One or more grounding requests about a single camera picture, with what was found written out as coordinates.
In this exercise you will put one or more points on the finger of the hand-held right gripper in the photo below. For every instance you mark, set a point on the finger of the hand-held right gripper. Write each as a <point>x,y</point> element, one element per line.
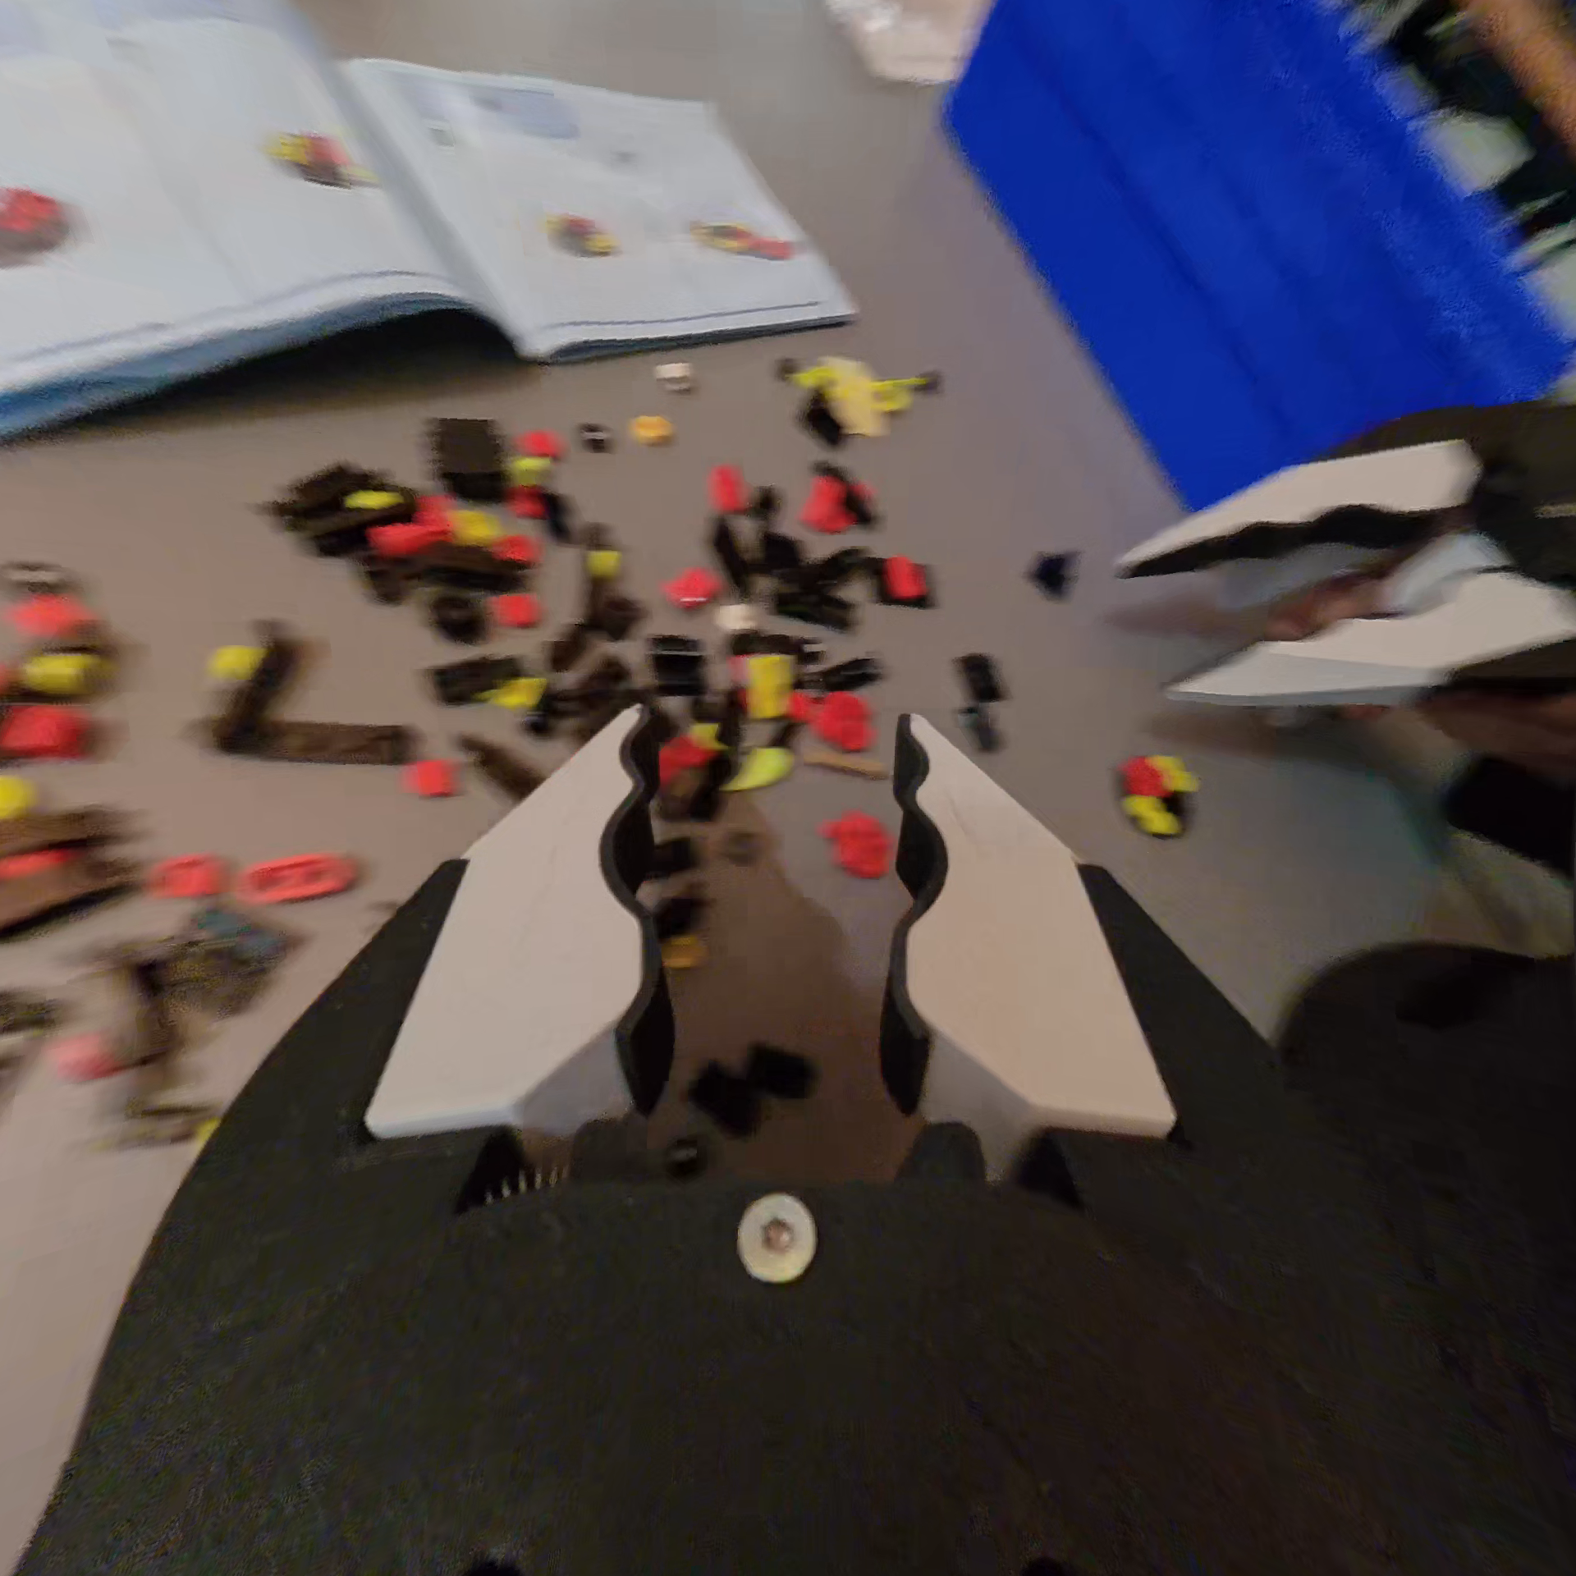
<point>1341,486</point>
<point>1390,653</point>

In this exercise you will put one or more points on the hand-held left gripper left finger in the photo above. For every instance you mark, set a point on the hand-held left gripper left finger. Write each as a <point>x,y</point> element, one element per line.
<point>529,961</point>

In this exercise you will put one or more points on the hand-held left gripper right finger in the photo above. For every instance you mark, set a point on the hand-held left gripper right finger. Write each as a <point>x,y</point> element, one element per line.
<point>1034,972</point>

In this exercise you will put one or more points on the round black lego assembly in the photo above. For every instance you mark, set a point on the round black lego assembly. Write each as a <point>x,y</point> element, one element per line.
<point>1154,794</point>

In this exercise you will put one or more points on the pile of lego pieces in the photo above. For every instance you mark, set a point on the pile of lego pieces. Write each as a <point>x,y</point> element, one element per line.
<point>467,559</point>

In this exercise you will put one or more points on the black sloped lego brick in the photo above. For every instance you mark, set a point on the black sloped lego brick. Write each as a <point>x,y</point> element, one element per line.
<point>979,678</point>

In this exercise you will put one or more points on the blue plastic bin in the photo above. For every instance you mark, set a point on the blue plastic bin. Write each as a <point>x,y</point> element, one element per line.
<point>1231,246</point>

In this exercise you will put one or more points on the person's black sweater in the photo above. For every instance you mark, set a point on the person's black sweater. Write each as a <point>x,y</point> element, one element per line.
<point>1452,1047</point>

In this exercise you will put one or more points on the light blue instruction booklet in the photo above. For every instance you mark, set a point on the light blue instruction booklet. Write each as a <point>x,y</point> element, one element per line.
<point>553,208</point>

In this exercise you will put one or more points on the black lego bracket piece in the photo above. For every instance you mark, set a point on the black lego bracket piece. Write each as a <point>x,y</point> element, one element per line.
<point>1056,574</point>

